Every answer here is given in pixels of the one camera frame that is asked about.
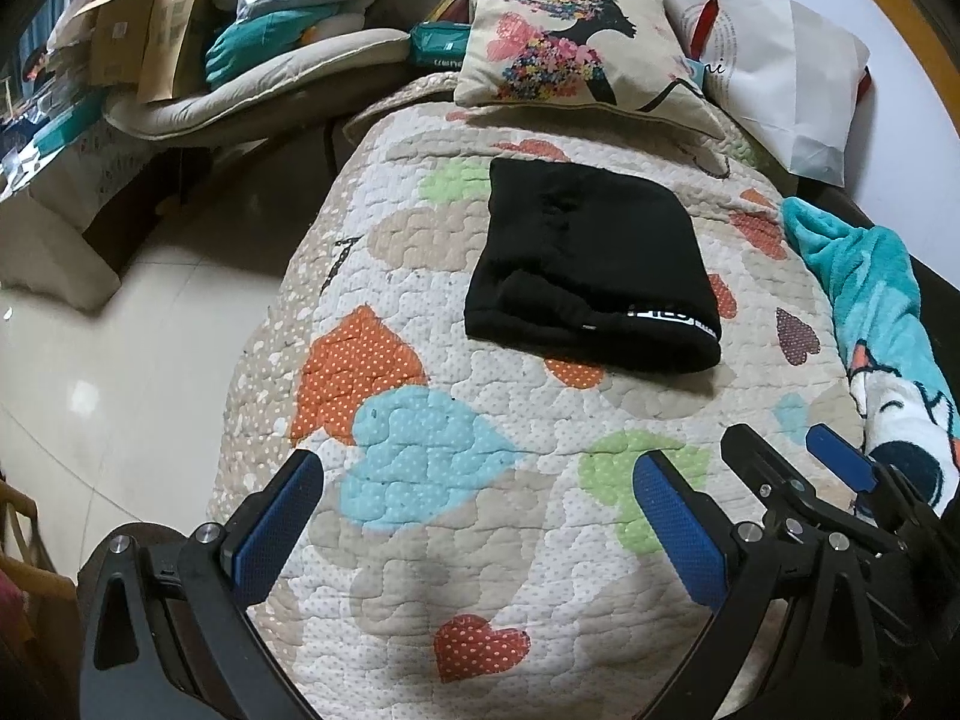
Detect heart print quilt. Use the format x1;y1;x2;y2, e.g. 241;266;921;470
206;71;863;720

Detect cardboard box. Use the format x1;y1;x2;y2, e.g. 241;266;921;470
71;0;162;87

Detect black pants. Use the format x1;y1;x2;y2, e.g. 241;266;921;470
463;157;722;374

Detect teal plush cloth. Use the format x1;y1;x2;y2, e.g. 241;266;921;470
204;0;346;83

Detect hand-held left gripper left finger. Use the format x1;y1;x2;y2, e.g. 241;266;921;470
79;448;325;720

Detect floral print cushion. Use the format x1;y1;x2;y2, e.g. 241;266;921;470
452;0;725;140

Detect teal flat box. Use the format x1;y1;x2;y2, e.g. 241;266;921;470
34;94;106;151

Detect wooden chair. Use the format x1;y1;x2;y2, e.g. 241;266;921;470
0;465;80;720

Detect white paper bag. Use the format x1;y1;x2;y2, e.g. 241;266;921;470
664;0;875;188

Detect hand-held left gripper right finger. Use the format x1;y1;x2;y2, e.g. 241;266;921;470
632;450;893;720

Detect beige lounger cushion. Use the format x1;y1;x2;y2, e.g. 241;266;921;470
101;11;421;143

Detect teal printed blanket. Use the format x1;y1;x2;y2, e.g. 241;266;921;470
780;195;960;511

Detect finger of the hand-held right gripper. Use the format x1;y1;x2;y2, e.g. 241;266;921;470
806;424;901;496
721;424;830;533

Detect brown paper bag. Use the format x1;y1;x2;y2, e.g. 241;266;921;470
135;0;222;102

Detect teal tissue pack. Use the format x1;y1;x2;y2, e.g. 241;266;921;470
409;21;473;68

